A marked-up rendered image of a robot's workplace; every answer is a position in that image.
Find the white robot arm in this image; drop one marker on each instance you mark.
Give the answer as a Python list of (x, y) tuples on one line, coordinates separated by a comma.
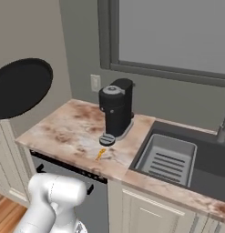
[(53, 197)]

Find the black round pan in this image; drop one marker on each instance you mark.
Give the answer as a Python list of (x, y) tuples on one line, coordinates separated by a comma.
[(19, 86)]

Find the cream cabinet door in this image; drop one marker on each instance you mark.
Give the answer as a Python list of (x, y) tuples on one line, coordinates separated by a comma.
[(153, 212)]

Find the cream tall cabinet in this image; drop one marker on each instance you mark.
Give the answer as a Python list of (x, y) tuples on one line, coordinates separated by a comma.
[(9, 164)]

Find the black coffee machine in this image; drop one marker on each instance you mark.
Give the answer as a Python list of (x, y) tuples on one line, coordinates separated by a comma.
[(116, 109)]

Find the small orange food piece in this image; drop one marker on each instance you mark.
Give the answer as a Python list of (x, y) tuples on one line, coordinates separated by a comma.
[(100, 154)]

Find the grey dish rack tray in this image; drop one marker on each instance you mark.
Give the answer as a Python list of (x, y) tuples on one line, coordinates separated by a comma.
[(167, 159)]

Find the grey dishwasher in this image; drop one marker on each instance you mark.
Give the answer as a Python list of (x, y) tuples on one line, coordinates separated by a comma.
[(95, 197)]

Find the grey framed window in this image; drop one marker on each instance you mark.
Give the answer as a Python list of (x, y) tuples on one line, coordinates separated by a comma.
[(168, 36)]

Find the dark grey sink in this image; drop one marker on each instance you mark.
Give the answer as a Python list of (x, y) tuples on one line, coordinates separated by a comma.
[(208, 160)]

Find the grey metal tap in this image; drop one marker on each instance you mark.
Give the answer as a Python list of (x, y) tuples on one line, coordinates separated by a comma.
[(223, 129)]

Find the white wall socket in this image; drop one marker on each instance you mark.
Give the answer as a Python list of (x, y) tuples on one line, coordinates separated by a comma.
[(95, 83)]

